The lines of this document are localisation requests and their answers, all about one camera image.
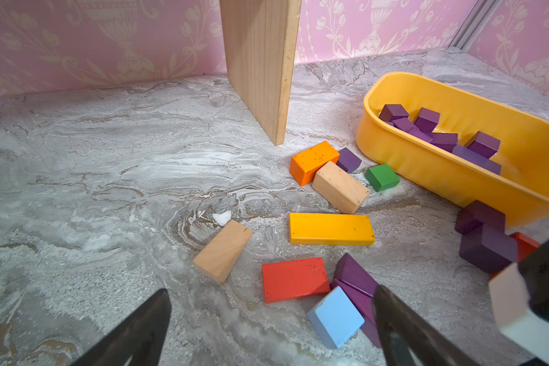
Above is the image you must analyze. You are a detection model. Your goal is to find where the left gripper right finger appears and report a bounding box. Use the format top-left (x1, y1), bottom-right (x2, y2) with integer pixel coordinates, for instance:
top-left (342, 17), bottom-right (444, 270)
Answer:
top-left (373, 285), bottom-right (477, 365)

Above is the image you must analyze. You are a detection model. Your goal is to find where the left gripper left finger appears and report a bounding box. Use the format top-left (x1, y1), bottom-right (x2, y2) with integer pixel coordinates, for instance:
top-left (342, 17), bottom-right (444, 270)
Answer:
top-left (73, 288), bottom-right (172, 365)

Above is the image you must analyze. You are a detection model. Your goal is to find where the yellow plastic storage bin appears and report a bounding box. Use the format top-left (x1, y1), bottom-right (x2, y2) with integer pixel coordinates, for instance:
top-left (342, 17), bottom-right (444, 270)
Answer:
top-left (356, 72), bottom-right (549, 227)

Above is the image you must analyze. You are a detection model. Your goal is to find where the purple wedge brick pair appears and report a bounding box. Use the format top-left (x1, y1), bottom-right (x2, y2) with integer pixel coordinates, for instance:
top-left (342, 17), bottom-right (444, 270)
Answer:
top-left (330, 253), bottom-right (381, 349)

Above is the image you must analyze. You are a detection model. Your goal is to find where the light blue brick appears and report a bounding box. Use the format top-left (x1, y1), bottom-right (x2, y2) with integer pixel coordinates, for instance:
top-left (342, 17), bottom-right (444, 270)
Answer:
top-left (307, 287), bottom-right (364, 349)

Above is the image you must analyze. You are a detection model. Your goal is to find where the tan wood brick left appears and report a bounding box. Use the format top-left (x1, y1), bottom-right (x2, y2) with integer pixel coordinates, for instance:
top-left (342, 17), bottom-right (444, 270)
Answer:
top-left (193, 221), bottom-right (253, 285)

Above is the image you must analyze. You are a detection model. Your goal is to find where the purple cube red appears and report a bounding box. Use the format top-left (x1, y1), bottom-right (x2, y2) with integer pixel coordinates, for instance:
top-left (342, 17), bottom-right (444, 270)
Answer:
top-left (454, 201), bottom-right (506, 234)
top-left (459, 224), bottom-right (518, 274)

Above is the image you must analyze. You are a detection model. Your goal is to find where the yellow long brick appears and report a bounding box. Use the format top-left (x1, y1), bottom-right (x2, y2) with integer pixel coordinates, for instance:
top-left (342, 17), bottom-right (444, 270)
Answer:
top-left (289, 213), bottom-right (375, 246)

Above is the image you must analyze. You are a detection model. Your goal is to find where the red flat brick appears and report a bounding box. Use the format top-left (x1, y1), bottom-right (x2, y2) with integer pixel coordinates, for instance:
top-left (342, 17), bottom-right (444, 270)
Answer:
top-left (262, 257), bottom-right (330, 303)

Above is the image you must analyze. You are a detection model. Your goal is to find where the red brick pair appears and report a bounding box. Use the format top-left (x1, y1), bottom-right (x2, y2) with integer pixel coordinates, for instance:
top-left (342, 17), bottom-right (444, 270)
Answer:
top-left (483, 230), bottom-right (541, 278)

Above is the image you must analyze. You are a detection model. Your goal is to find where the green brick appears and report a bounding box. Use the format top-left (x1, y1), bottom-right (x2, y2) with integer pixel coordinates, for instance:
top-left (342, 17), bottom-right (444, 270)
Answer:
top-left (364, 164), bottom-right (400, 192)

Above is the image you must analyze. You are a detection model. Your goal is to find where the tan wood brick upright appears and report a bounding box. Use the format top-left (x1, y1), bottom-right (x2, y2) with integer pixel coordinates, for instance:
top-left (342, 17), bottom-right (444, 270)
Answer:
top-left (312, 161), bottom-right (371, 214)

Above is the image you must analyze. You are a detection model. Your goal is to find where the wooden two-tier shelf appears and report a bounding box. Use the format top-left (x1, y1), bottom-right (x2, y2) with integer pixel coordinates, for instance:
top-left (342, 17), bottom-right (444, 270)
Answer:
top-left (220, 0), bottom-right (302, 146)

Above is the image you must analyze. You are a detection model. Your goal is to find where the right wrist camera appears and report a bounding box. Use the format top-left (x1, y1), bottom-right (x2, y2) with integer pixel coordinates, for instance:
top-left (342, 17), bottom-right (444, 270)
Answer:
top-left (489, 240), bottom-right (549, 365)

